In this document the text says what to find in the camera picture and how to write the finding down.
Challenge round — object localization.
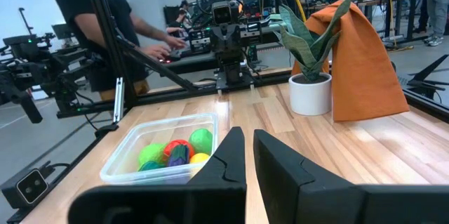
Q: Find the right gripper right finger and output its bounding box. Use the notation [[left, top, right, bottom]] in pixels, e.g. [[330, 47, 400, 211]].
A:
[[253, 129, 449, 224]]

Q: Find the clear plastic tupperware container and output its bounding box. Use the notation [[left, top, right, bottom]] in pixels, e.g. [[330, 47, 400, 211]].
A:
[[100, 112, 219, 186]]

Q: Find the black desk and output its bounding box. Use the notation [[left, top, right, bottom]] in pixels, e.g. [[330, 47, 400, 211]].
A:
[[159, 20, 292, 76]]

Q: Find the small green toy lime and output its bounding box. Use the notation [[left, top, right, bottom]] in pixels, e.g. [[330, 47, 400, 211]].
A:
[[188, 128, 214, 155]]

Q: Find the yellow toy lemon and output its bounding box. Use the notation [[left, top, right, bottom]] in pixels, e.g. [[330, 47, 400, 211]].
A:
[[189, 152, 211, 164]]

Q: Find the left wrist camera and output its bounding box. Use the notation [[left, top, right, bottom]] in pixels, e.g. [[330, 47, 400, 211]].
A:
[[211, 1, 233, 25]]

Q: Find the orange cloth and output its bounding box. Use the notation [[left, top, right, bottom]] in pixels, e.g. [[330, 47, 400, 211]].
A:
[[291, 0, 410, 123]]

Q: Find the large light green toy fruit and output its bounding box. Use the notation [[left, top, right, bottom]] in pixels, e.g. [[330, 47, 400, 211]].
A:
[[138, 143, 168, 169]]

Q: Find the small black table camera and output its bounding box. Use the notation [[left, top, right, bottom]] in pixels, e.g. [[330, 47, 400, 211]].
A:
[[1, 167, 50, 210]]

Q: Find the person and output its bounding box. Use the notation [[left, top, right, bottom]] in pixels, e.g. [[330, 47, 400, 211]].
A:
[[416, 0, 449, 48], [166, 0, 192, 39], [51, 0, 187, 102]]

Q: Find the red toy tomato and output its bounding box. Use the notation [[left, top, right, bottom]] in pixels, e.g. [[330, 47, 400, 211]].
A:
[[163, 139, 196, 158]]

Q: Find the white plant pot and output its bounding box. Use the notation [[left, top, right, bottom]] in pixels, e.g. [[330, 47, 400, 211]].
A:
[[288, 72, 333, 117]]

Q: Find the black camera cable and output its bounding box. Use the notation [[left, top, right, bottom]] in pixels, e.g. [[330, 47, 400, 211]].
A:
[[45, 162, 72, 172]]

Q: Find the green snake plant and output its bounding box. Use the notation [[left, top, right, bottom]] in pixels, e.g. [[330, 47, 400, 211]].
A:
[[273, 0, 355, 83]]

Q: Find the silver aluminium bracket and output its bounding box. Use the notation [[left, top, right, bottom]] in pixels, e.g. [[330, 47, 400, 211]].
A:
[[112, 77, 126, 124]]

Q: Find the dark green toy bell pepper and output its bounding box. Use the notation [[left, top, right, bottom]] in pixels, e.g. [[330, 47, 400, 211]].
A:
[[138, 160, 166, 173]]

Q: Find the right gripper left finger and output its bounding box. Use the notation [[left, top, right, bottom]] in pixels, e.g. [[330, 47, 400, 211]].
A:
[[67, 126, 248, 224]]

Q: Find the purple toy eggplant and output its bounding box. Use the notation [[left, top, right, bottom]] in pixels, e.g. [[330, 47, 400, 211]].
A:
[[167, 144, 190, 168]]

